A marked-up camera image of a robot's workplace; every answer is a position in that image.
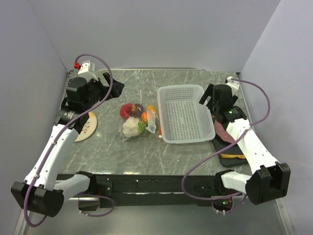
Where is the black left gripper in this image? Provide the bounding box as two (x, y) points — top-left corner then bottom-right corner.
(82, 72), (124, 110)

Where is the red bell pepper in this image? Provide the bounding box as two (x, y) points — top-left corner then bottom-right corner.
(119, 103), (132, 120)

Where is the dark red apple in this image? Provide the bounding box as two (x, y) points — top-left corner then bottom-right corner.
(131, 103), (146, 118)

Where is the clear zip bag orange zipper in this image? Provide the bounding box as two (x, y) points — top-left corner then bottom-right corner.
(120, 105), (162, 139)

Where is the orange lemon fruit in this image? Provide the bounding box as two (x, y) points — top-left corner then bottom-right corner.
(146, 105), (157, 113)

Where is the white cauliflower toy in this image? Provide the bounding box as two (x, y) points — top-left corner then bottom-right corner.
(122, 117), (140, 138)

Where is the watermelon slice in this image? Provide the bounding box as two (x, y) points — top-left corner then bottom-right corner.
(137, 121), (146, 134)

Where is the green orange mango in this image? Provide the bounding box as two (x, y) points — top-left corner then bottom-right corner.
(141, 111), (149, 125)

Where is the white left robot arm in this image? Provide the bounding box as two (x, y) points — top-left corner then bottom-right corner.
(11, 72), (125, 217)

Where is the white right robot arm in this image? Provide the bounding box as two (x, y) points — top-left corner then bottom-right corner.
(199, 82), (291, 205)

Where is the pink plate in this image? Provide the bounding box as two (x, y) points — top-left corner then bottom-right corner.
(214, 120), (235, 143)

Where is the white plastic basket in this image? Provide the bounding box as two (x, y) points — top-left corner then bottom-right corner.
(157, 84), (216, 144)

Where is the black tray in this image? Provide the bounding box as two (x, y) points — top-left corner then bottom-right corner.
(212, 105), (252, 168)

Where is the yellow round plate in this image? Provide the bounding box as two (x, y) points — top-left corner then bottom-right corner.
(75, 111), (98, 142)

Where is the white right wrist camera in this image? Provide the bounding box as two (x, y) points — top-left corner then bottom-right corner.
(225, 76), (240, 95)

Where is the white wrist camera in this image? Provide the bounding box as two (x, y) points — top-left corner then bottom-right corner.
(73, 60), (95, 76)
(225, 76), (240, 95)

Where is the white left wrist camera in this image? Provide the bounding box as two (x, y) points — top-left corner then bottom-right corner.
(73, 60), (95, 76)

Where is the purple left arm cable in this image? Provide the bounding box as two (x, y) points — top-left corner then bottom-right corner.
(23, 53), (115, 227)

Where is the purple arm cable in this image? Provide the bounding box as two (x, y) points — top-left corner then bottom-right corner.
(181, 78), (271, 214)
(23, 53), (115, 227)

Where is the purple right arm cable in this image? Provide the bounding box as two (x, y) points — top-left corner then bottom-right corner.
(181, 78), (271, 214)

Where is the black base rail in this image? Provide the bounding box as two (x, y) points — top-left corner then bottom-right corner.
(67, 169), (247, 212)

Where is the aluminium frame rail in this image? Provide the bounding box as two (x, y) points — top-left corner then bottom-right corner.
(14, 199), (295, 235)

